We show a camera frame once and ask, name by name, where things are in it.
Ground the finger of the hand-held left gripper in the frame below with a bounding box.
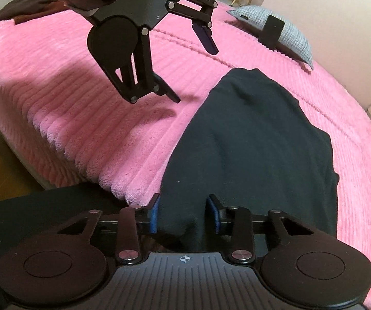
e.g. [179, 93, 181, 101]
[108, 27, 181, 104]
[168, 0, 219, 55]

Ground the pink ribbed blanket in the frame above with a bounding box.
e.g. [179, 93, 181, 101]
[0, 2, 371, 298]

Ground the brown garment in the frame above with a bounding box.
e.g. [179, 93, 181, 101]
[0, 0, 73, 26]

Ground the grey checked pillow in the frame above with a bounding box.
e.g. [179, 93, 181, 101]
[227, 5, 314, 71]

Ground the black phone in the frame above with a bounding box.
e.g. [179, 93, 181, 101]
[259, 15, 285, 45]

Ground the dark cloth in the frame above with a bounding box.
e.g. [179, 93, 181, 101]
[0, 184, 131, 298]

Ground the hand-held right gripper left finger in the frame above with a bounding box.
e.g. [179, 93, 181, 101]
[56, 193, 161, 264]

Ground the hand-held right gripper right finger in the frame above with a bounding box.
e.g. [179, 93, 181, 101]
[207, 194, 315, 263]

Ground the dark green sweater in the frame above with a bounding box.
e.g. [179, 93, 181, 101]
[160, 68, 340, 252]

